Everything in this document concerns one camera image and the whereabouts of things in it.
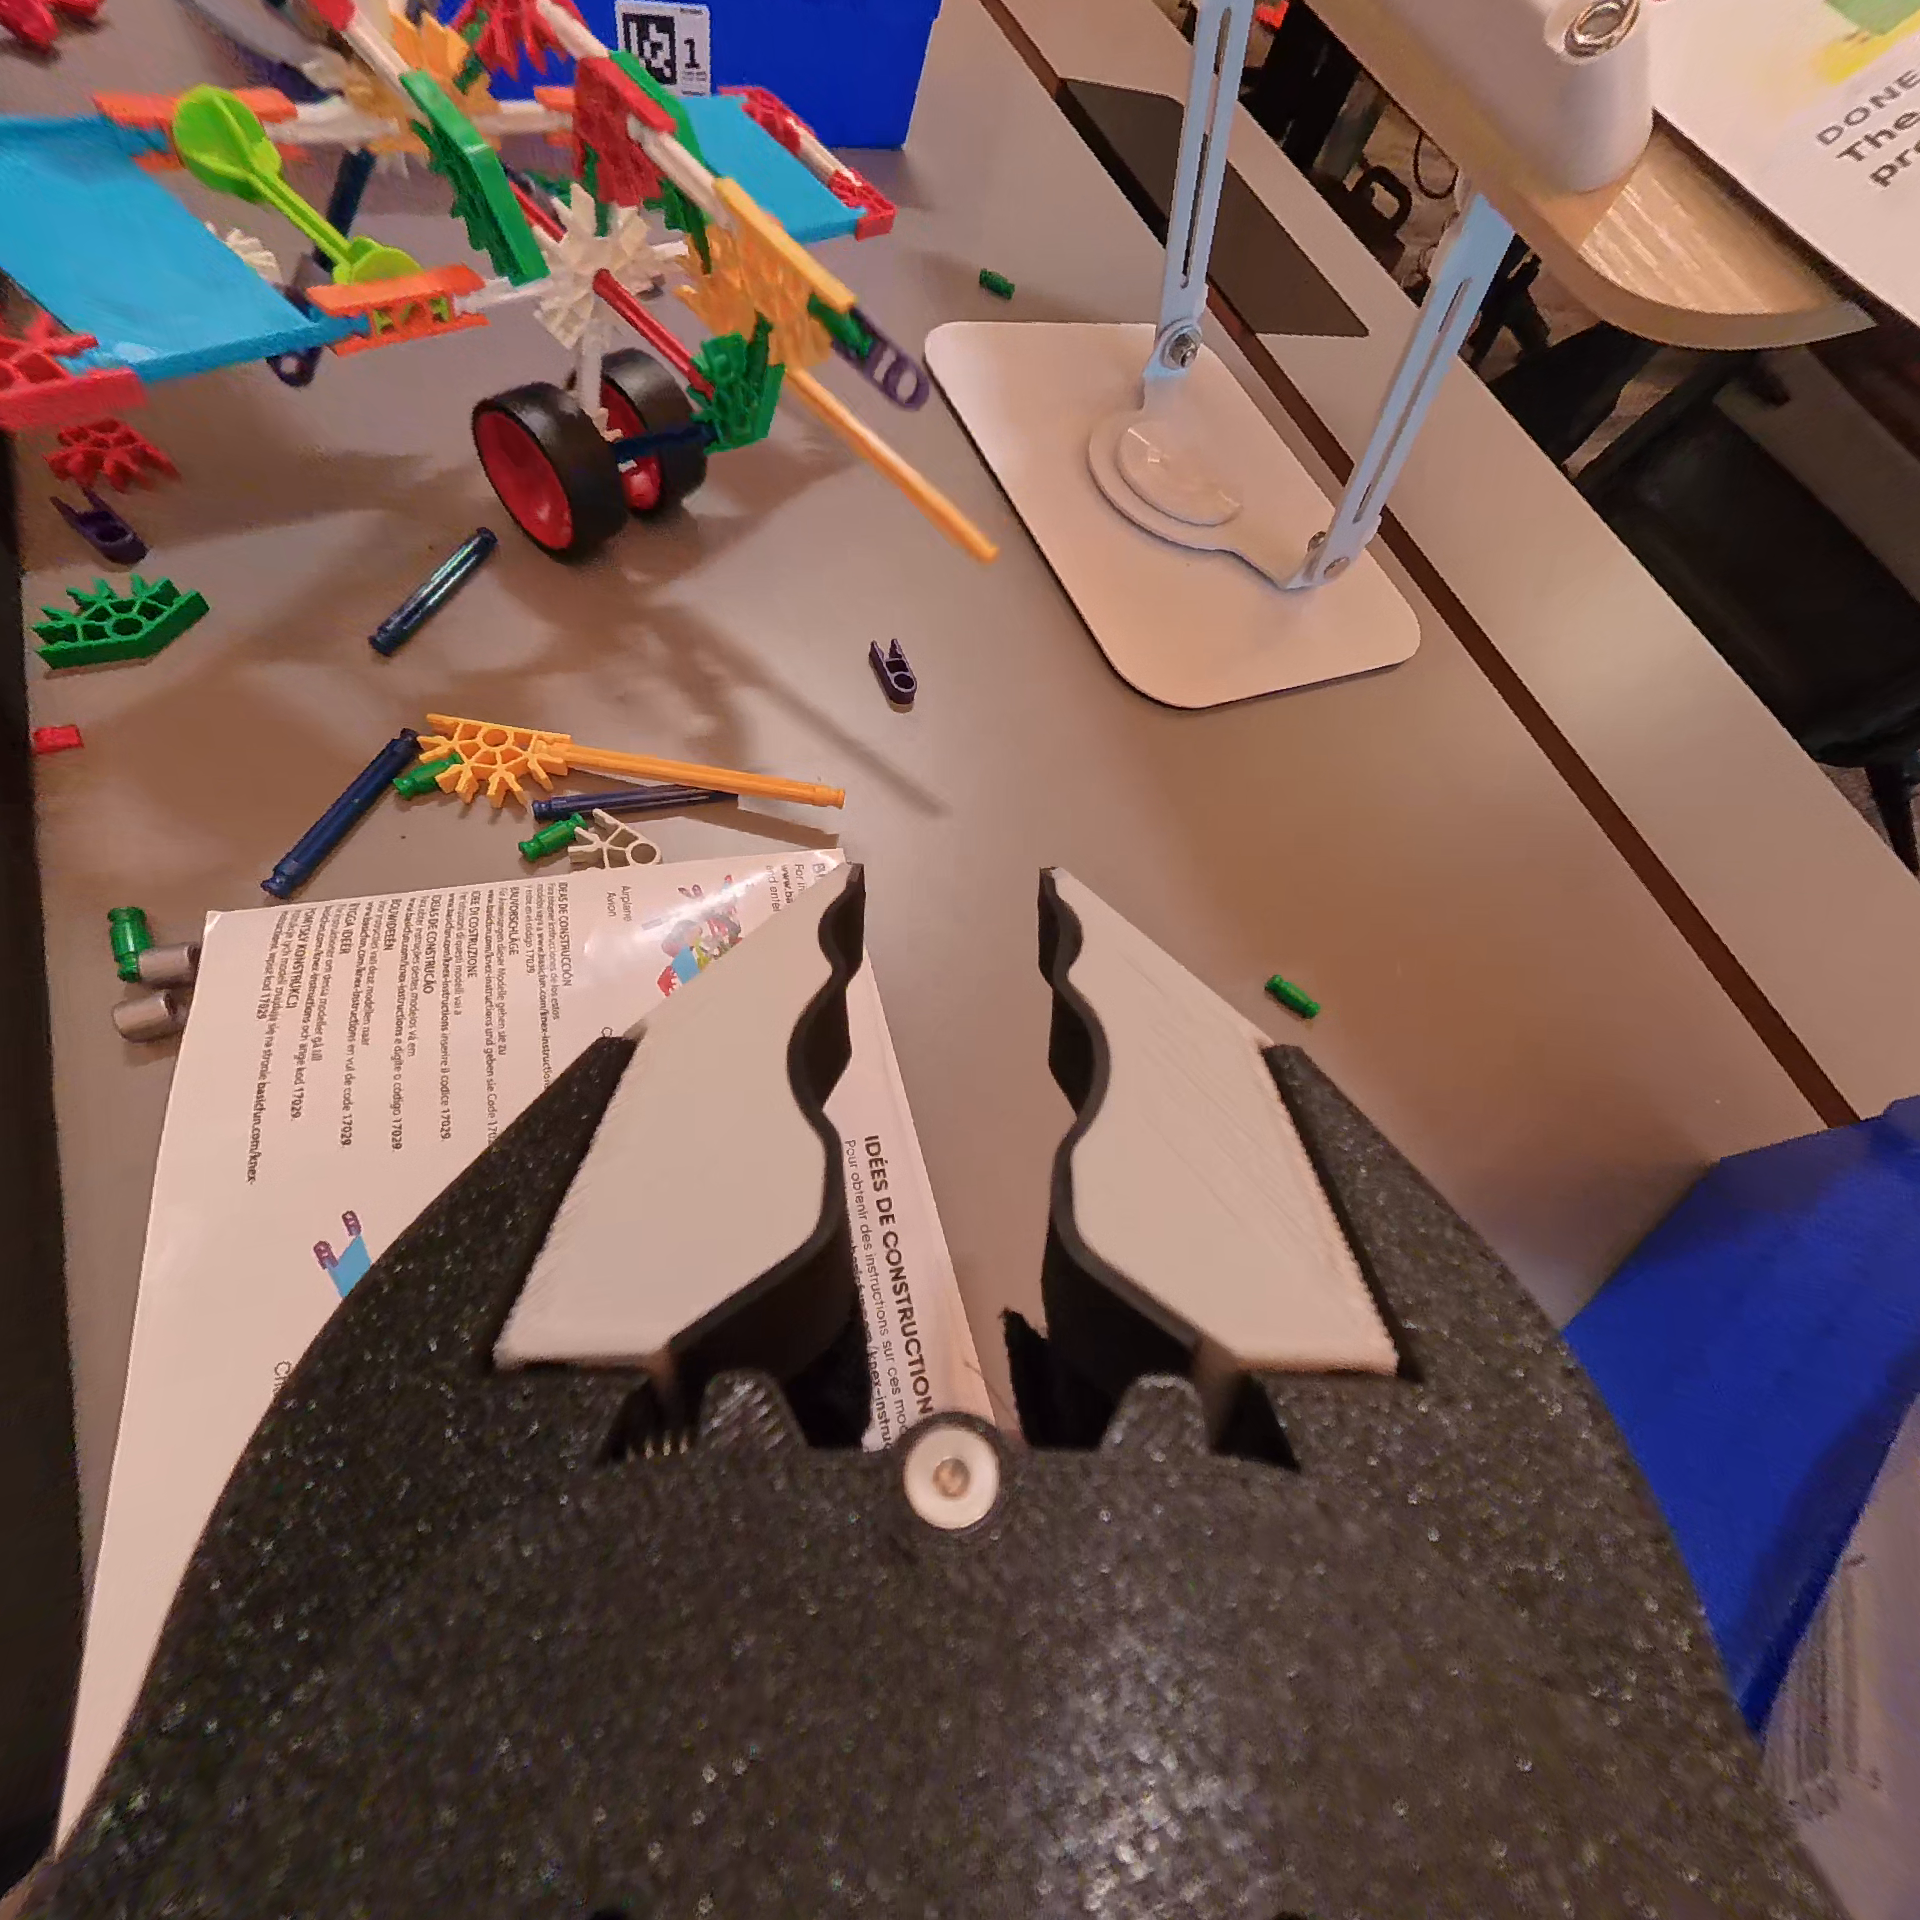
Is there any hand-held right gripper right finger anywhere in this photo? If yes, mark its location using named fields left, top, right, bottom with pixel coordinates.
left=1038, top=865, right=1404, bottom=1379

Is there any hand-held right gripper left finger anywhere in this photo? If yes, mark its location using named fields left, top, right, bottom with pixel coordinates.
left=492, top=861, right=872, bottom=1373

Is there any colourful toy rod airplane model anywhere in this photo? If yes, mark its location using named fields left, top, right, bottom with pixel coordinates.
left=0, top=0, right=1002, bottom=568

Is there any white instruction booklet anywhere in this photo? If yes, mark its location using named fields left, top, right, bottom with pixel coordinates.
left=56, top=853, right=1004, bottom=1850

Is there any tan connector with green rod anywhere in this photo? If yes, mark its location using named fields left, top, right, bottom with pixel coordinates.
left=517, top=808, right=663, bottom=874

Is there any dark blue rod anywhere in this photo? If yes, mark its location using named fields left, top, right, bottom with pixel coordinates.
left=260, top=730, right=423, bottom=900
left=367, top=527, right=499, bottom=659
left=531, top=783, right=741, bottom=825

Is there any yellow rod with yellow connector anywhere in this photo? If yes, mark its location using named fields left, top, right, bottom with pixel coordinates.
left=392, top=711, right=848, bottom=816

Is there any blue plastic bin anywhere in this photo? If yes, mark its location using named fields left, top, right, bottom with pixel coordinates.
left=1559, top=1096, right=1920, bottom=1735

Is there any white stand with wooden board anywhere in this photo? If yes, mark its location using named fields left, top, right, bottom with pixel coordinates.
left=922, top=0, right=1920, bottom=711

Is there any green fan connector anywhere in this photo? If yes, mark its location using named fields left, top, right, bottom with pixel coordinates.
left=30, top=577, right=213, bottom=673

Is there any clear plastic bag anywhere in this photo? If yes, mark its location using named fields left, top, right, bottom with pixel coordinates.
left=1756, top=1485, right=1920, bottom=1920

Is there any red fan connector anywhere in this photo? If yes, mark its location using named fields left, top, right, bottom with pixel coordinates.
left=46, top=420, right=180, bottom=500

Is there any black table inset panel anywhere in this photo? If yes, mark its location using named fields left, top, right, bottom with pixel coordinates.
left=1056, top=76, right=1368, bottom=341

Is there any blue bin with square tag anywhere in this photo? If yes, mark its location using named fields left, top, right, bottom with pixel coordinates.
left=612, top=0, right=943, bottom=154

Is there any printed instruction sheet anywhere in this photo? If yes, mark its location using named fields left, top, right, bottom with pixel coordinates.
left=1651, top=0, right=1920, bottom=329

